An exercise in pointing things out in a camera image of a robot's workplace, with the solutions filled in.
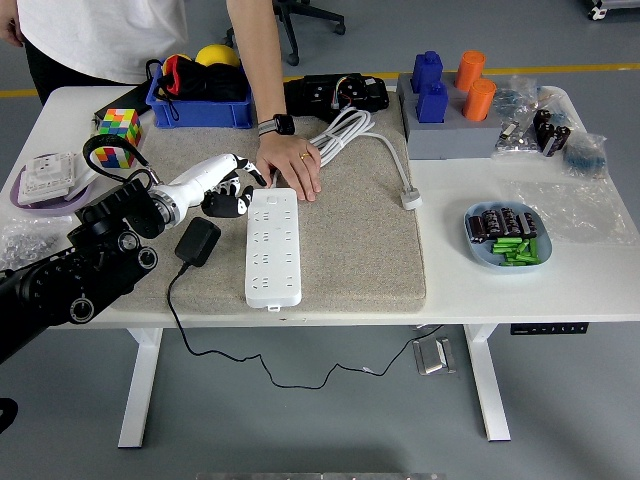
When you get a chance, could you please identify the person's left hand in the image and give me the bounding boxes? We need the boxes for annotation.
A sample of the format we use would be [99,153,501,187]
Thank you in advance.
[254,132,323,203]

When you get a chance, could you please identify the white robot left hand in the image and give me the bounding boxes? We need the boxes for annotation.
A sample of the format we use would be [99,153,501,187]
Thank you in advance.
[167,152,268,220]

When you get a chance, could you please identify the person's right hand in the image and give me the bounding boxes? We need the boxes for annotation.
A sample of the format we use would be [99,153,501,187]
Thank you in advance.
[0,7,25,49]

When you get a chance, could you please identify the black plug adapter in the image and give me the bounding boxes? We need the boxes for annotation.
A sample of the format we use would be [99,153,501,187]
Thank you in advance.
[173,216,222,268]

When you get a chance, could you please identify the thin black adapter cord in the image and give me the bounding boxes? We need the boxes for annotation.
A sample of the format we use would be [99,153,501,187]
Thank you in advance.
[166,262,444,390]

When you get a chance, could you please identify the black wrist watch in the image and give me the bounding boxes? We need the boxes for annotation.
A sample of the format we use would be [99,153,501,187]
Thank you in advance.
[257,113,296,137]

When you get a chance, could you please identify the blue plastic bin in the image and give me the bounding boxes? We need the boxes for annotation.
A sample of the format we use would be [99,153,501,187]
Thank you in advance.
[145,57,255,130]

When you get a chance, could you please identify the black electronic device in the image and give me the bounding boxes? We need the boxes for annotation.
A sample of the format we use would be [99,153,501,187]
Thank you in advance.
[283,72,390,121]

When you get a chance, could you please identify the person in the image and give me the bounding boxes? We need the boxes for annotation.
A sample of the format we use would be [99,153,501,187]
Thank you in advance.
[0,0,189,106]

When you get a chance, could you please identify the white power strip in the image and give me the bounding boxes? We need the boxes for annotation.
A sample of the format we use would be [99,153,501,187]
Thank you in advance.
[244,187,303,311]

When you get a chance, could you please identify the colourful puzzle cube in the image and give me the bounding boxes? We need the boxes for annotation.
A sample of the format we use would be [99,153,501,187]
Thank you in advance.
[94,107,144,170]

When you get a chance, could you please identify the black bag with red trim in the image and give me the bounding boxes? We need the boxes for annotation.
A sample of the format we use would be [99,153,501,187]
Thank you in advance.
[145,54,250,121]

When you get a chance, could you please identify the long black box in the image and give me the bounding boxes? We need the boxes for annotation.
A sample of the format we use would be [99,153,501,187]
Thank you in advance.
[92,82,151,134]

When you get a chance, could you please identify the grey-brown mat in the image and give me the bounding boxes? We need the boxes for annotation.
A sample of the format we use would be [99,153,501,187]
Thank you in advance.
[107,87,429,316]

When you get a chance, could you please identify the large yellow ball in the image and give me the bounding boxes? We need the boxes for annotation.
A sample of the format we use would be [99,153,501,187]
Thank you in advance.
[194,43,241,69]

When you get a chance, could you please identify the black office chair base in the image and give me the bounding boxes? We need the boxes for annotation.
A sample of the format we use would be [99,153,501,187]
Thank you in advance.
[223,0,347,67]

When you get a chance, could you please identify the blue square block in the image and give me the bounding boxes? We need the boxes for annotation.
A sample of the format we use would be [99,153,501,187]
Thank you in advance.
[410,50,445,94]
[416,80,450,124]

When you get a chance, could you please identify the grey block holder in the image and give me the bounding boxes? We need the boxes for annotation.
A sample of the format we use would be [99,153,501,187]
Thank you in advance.
[397,72,504,162]

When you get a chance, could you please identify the purple tray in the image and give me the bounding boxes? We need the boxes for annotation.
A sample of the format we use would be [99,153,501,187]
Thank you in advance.
[9,167,94,217]

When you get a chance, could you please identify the bag of silver nuts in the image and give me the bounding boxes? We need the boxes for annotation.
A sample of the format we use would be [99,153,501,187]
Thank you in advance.
[0,219,76,271]

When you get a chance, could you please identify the orange cylinder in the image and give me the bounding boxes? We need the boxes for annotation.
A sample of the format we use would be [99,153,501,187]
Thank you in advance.
[453,50,488,91]
[462,78,498,122]

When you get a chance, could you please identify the light blue plate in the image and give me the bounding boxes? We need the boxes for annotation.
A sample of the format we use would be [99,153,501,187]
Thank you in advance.
[463,200,553,275]

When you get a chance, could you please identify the white table leg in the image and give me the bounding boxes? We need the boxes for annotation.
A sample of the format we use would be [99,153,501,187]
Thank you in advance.
[462,324,512,444]
[117,327,164,449]

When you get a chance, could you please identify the bag of silver parts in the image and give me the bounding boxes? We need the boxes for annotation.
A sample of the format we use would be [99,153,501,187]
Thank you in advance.
[492,117,544,161]

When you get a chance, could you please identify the bag of small blue parts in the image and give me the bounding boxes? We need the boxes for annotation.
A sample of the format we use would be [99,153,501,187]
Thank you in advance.
[494,74,540,121]

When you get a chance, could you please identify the silver foot pedal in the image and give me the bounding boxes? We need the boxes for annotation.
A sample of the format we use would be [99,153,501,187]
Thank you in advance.
[411,335,457,376]

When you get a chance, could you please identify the bag of black capacitors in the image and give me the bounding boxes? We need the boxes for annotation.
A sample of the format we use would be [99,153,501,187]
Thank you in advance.
[532,108,573,159]

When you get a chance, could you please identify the empty clear plastic bag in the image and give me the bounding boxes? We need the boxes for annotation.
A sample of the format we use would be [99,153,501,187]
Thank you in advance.
[507,179,639,246]

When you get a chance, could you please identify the bag of blue components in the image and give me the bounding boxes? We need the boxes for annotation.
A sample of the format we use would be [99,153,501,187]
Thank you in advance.
[559,132,611,182]

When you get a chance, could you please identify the black table control panel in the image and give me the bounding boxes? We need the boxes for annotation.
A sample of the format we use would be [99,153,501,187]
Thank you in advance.
[509,323,590,336]

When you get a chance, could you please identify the white power cord with plug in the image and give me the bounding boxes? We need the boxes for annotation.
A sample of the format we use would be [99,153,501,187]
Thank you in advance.
[269,108,424,211]

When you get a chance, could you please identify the white wall socket panel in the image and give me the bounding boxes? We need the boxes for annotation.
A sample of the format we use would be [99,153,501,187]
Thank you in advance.
[17,152,99,204]

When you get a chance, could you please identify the white cart frame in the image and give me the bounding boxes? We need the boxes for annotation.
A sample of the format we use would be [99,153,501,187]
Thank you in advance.
[582,0,640,22]

